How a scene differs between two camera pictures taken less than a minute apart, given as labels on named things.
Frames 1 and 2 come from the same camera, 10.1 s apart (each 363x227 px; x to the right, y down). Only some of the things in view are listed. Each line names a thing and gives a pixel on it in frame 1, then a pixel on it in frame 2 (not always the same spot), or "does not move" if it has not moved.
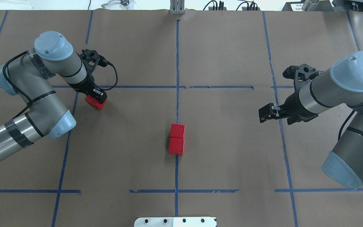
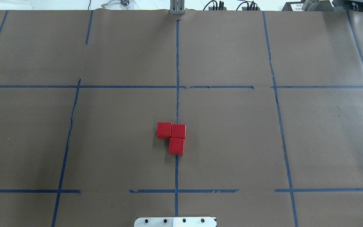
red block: [177, 130] does not move
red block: [95, 102] → [164, 130]
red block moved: [176, 146] does not move
